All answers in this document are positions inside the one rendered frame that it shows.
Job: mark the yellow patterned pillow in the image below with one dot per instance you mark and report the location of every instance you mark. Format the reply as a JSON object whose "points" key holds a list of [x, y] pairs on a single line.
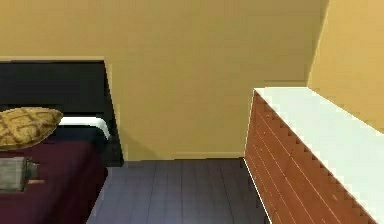
{"points": [[25, 126]]}

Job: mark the dark bed with maroon cover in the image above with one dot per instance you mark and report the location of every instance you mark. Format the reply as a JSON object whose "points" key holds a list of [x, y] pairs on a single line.
{"points": [[66, 173]]}

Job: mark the grey wooden birdhouse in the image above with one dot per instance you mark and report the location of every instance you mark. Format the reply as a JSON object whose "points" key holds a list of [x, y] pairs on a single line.
{"points": [[15, 173]]}

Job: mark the brown dresser with white top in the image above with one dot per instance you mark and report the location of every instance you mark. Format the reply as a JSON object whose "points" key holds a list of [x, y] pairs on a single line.
{"points": [[300, 160]]}

